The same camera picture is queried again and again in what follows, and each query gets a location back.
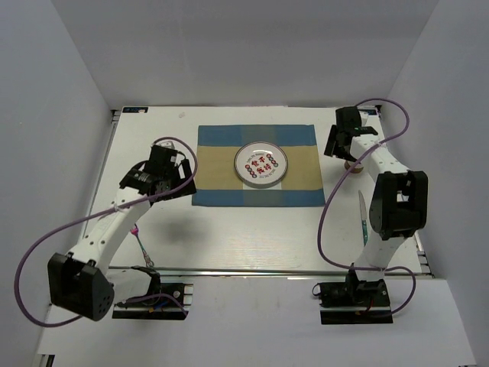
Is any blue tan white cloth napkin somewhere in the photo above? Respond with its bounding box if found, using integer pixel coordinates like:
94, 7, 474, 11
192, 125, 325, 207

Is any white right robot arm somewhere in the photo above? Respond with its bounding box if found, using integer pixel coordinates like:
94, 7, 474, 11
325, 106, 428, 305

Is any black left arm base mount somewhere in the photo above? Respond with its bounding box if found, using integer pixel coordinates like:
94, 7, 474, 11
107, 265, 193, 320

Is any brown metal cup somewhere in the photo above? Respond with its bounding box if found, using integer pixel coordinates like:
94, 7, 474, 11
344, 161, 364, 174

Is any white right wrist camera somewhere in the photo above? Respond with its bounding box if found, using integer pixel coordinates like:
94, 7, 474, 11
359, 110, 370, 126

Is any white plate with red print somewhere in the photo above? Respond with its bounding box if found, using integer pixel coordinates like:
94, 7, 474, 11
234, 141, 289, 189

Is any blue left corner sticker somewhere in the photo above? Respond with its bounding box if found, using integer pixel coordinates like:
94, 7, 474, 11
121, 106, 148, 114

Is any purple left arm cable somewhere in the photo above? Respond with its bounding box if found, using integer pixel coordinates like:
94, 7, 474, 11
14, 136, 199, 329

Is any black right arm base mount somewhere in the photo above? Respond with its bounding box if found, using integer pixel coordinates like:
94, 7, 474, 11
312, 280, 393, 326

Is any fork with pink handle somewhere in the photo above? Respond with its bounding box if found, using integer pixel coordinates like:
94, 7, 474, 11
130, 224, 154, 268

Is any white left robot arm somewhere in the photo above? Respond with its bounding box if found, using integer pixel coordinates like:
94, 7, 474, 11
47, 141, 196, 321

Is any knife with teal handle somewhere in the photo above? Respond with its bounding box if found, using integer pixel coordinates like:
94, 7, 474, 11
358, 190, 369, 245

